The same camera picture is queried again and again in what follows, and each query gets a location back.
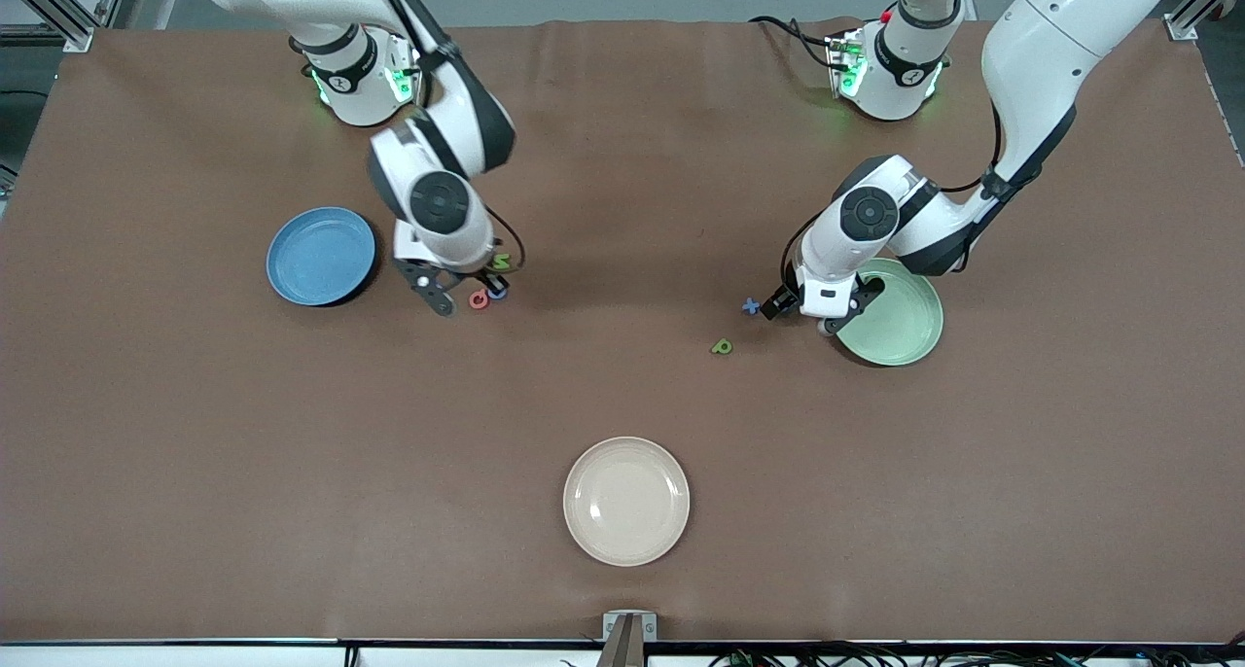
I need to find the green plate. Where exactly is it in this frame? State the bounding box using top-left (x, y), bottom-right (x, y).
top-left (827, 257), bottom-right (944, 368)

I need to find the blue plate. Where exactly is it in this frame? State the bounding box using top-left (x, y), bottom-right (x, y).
top-left (266, 206), bottom-right (377, 307)

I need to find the beige plate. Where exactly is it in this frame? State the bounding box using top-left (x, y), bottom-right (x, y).
top-left (562, 437), bottom-right (692, 568)

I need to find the brown table cover sheet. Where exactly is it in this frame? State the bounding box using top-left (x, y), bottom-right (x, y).
top-left (0, 18), bottom-right (1245, 645)

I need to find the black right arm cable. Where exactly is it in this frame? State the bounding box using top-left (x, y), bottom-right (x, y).
top-left (481, 203), bottom-right (528, 275)

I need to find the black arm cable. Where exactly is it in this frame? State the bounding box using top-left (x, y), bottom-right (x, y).
top-left (481, 203), bottom-right (528, 275)
top-left (781, 101), bottom-right (1005, 297)

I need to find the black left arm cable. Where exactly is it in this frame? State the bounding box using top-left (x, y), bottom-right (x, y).
top-left (781, 101), bottom-right (1005, 297)

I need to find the black left base cable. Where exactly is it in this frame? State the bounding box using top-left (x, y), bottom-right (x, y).
top-left (748, 14), bottom-right (839, 71)

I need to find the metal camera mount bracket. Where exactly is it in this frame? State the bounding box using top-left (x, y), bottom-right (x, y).
top-left (602, 611), bottom-right (658, 667)

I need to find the aluminium frame profile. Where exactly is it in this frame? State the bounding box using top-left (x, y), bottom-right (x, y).
top-left (1167, 6), bottom-right (1245, 42)
top-left (0, 0), bottom-right (134, 53)

